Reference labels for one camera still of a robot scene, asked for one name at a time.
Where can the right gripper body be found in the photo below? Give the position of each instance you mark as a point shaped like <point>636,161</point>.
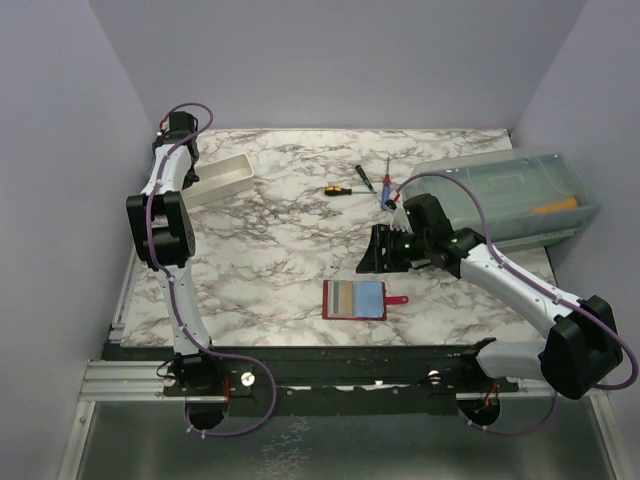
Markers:
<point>407,247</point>

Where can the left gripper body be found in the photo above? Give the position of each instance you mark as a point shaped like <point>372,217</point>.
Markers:
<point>193,161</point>

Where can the gold credit card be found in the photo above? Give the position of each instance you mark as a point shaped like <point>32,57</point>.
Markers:
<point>341,299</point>

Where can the red card holder wallet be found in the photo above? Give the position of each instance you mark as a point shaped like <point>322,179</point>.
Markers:
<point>370,301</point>

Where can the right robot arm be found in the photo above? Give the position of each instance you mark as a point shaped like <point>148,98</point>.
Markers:
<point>578,348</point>

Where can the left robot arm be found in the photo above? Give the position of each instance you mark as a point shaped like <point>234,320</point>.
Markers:
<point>164,239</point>

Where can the white rectangular tray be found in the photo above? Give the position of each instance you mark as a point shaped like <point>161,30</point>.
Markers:
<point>219,180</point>

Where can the blue red screwdriver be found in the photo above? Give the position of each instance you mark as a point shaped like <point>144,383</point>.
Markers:
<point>386,189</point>

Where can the yellow black screwdriver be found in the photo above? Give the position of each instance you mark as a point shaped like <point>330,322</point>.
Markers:
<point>335,191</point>

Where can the green black screwdriver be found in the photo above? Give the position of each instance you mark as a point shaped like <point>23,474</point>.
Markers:
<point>362,174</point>

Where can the clear plastic storage box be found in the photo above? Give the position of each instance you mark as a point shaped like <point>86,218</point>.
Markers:
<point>508,185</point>

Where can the orange item in box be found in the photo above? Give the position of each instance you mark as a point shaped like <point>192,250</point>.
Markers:
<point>566,204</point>

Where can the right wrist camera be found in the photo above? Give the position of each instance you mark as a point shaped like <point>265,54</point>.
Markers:
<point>400,222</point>

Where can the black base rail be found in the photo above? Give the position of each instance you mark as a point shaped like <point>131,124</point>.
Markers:
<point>308,381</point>

